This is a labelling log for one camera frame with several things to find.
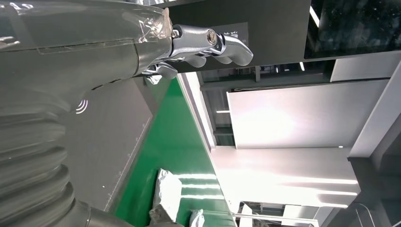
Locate plain grey-white parcel bag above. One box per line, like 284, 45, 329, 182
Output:
148, 168, 183, 225

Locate white parcel bag red print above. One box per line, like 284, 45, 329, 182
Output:
189, 209, 206, 227

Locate white spare parcel black print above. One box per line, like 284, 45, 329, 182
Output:
145, 75, 164, 86

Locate black inbound scanner machine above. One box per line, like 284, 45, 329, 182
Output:
58, 0, 401, 214

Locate bright green conveyor belt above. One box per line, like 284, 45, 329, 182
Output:
113, 78, 239, 227

